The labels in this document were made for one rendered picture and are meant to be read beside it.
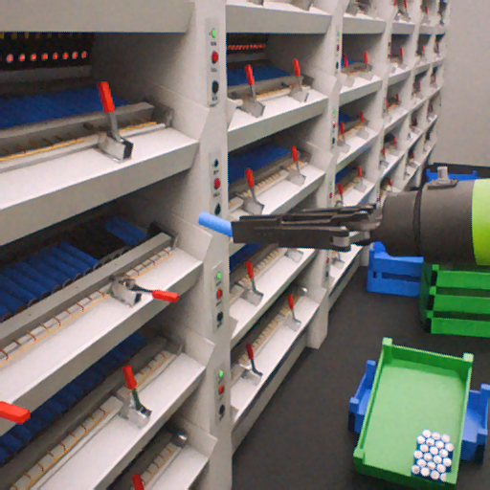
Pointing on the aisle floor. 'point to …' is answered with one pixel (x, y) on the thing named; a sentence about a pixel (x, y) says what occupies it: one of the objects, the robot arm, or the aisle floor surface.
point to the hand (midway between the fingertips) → (260, 228)
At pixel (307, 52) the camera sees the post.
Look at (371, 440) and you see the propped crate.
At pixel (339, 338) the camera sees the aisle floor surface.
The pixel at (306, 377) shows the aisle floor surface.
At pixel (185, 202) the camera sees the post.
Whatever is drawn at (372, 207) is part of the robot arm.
